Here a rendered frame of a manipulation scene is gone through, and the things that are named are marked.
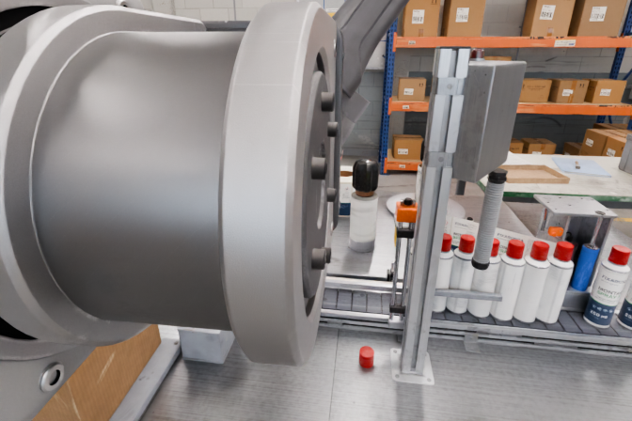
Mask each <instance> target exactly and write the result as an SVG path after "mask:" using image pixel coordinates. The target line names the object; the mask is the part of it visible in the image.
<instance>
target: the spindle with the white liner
mask: <svg viewBox="0 0 632 421"><path fill-rule="evenodd" d="M378 178H379V165H378V163H377V162H376V161H375V160H373V159H369V158H366V159H363V158H362V159H358V160H356V161H355V163H354V165H353V176H352V186H353V188H355V192H352V194H351V217H350V234H349V238H350V240H349V247H350V248H352V249H353V250H355V251H357V252H369V251H371V250H373V249H374V248H375V242H374V240H375V231H376V215H377V201H378V194H376V193H375V192H374V191H375V190H376V189H377V188H378Z"/></svg>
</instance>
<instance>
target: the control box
mask: <svg viewBox="0 0 632 421"><path fill-rule="evenodd" d="M526 66H527V63H526V62H525V61H490V60H484V61H469V62H468V68H467V75H466V77H464V78H465V84H464V91H463V94H462V95H464V99H463V106H462V113H461V119H460V126H459V132H458V138H457V145H456V151H455V152H454V155H453V162H452V167H453V170H452V178H453V179H459V180H463V181H467V182H472V183H476V182H478V181H479V180H480V179H482V178H484V177H485V176H487V175H488V174H489V173H491V172H492V171H494V170H495V169H497V168H498V167H499V166H501V165H502V164H504V163H505V162H506V161H507V158H508V153H509V148H510V144H511V140H512V135H513V130H514V122H515V117H516V112H517V107H518V103H519V98H520V93H521V88H522V84H523V79H524V75H525V70H526Z"/></svg>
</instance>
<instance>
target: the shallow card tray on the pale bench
mask: <svg viewBox="0 0 632 421"><path fill-rule="evenodd" d="M498 168H502V169H505V170H507V171H508V174H507V180H506V181H505V182H507V183H534V184H569V181H570V178H568V177H566V176H565V175H563V174H561V173H559V172H558V171H556V170H554V169H552V168H550V167H548V166H546V165H545V164H502V165H501V166H499V167H498Z"/></svg>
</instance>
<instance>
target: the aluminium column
mask: <svg viewBox="0 0 632 421"><path fill-rule="evenodd" d="M470 49H471V46H436V47H435V52H434V67H433V76H435V77H438V78H458V79H459V78H460V79H464V77H466V75H467V68H468V62H469V56H470ZM463 99H464V95H462V94H456V95H436V94H434V93H433V92H431V93H430V101H429V109H428V117H427V126H426V134H425V143H424V146H425V147H426V148H427V150H428V151H434V152H448V153H453V152H455V151H456V145H457V138H458V132H459V126H460V119H461V113H462V106H463ZM452 170H453V167H452V166H447V164H446V167H440V166H427V165H426V163H425V162H424V160H422V168H421V176H420V185H419V201H418V208H417V217H416V225H415V234H414V242H413V250H412V258H411V267H410V275H409V284H408V292H407V300H406V308H405V317H404V326H403V342H402V349H401V364H402V372H403V373H412V374H419V375H422V374H423V369H424V362H425V356H426V350H427V343H428V336H429V330H430V324H431V317H432V311H433V304H434V297H435V286H436V279H437V273H438V266H439V260H440V254H441V247H442V241H443V234H444V228H445V222H446V215H447V208H448V202H449V196H450V184H451V177H452Z"/></svg>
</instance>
